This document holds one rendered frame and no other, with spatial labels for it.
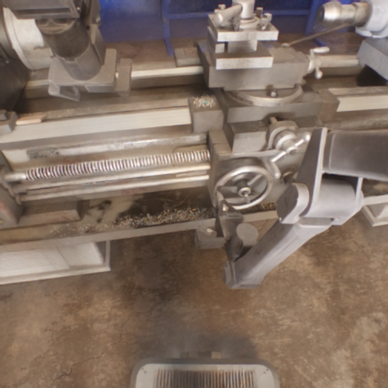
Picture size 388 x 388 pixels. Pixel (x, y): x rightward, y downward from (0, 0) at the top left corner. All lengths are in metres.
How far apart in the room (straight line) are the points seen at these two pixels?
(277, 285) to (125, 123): 1.09
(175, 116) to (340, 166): 0.72
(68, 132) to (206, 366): 0.95
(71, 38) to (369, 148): 0.39
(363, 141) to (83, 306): 1.43
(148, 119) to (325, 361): 1.27
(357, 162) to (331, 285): 1.34
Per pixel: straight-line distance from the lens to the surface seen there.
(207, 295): 1.50
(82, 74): 0.50
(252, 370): 1.16
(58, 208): 1.31
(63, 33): 0.44
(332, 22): 1.29
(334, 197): 0.43
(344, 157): 0.39
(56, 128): 1.07
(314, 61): 1.04
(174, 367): 1.15
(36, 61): 1.10
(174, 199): 1.30
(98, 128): 1.03
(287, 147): 0.87
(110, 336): 1.49
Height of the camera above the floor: 1.39
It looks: 48 degrees down
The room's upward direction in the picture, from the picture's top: straight up
